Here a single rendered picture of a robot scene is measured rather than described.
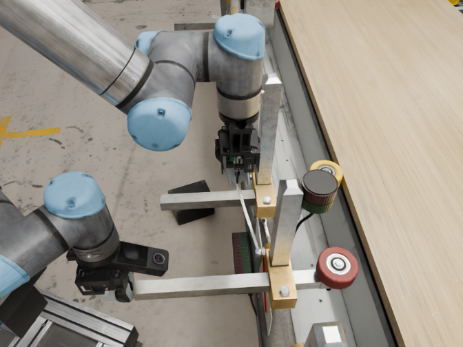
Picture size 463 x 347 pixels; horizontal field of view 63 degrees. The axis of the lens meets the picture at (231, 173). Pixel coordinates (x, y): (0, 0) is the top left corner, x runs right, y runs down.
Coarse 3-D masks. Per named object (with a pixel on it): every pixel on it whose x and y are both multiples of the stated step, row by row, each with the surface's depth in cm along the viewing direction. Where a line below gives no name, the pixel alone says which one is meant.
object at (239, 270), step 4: (236, 236) 104; (236, 240) 103; (236, 244) 102; (236, 248) 101; (236, 252) 100; (240, 252) 100; (236, 256) 100; (240, 256) 100; (236, 260) 99; (240, 260) 99; (236, 264) 98; (240, 264) 98; (236, 268) 97; (240, 268) 97; (236, 272) 96; (240, 272) 96
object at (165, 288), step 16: (304, 272) 79; (144, 288) 77; (160, 288) 77; (176, 288) 77; (192, 288) 77; (208, 288) 77; (224, 288) 77; (240, 288) 77; (256, 288) 78; (304, 288) 79; (320, 288) 79
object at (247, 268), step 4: (240, 236) 104; (244, 236) 104; (240, 240) 103; (244, 240) 103; (244, 244) 102; (244, 248) 101; (244, 252) 100; (248, 252) 100; (244, 256) 100; (248, 256) 100; (244, 260) 99; (248, 260) 99; (244, 264) 98; (248, 264) 98; (244, 268) 97; (248, 268) 97; (244, 272) 96; (248, 272) 96
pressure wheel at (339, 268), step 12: (324, 252) 77; (336, 252) 77; (348, 252) 77; (324, 264) 75; (336, 264) 75; (348, 264) 75; (324, 276) 74; (336, 276) 73; (348, 276) 73; (336, 288) 75
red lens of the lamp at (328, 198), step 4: (308, 172) 64; (328, 172) 64; (304, 176) 64; (336, 180) 63; (304, 184) 62; (304, 188) 62; (336, 188) 62; (304, 192) 62; (308, 192) 61; (336, 192) 62; (304, 196) 63; (308, 196) 62; (312, 196) 61; (316, 196) 61; (320, 196) 61; (324, 196) 61; (328, 196) 61; (332, 196) 61; (308, 200) 63; (312, 200) 62; (316, 200) 62; (320, 200) 61; (324, 200) 61; (328, 200) 62; (332, 200) 63; (320, 204) 62
